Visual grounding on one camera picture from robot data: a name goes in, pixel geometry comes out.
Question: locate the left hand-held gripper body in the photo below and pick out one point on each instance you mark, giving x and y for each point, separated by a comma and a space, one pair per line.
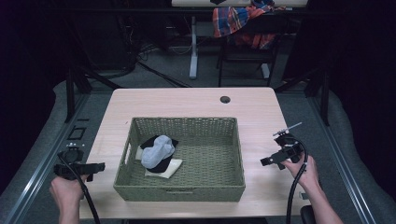
72, 157

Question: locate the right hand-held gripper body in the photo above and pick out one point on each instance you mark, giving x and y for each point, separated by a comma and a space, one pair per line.
289, 146

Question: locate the green woven basket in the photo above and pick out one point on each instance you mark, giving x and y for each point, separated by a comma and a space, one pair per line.
214, 161

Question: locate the grey sock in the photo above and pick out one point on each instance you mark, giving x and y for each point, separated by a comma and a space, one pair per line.
157, 152

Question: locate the black sock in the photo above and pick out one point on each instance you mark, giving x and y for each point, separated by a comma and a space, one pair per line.
162, 166

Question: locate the cream sock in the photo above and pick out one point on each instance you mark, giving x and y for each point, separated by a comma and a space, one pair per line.
169, 169

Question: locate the person's right hand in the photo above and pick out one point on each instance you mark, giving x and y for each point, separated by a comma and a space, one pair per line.
303, 174

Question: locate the person's left hand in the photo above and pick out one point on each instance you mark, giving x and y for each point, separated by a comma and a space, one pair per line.
67, 193

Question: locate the black seat edge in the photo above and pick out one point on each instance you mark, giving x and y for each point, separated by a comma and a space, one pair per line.
308, 215

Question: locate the black metal stand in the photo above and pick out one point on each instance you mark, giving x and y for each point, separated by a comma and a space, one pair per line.
71, 93
324, 99

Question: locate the white table leg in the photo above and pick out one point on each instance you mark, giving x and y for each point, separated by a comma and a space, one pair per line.
265, 71
193, 56

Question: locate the black chair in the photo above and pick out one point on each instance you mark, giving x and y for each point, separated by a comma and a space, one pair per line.
249, 54

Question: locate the plaid cloth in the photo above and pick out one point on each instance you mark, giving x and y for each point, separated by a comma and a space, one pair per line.
230, 20

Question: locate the aluminium rail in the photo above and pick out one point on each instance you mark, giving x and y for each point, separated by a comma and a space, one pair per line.
342, 165
46, 161

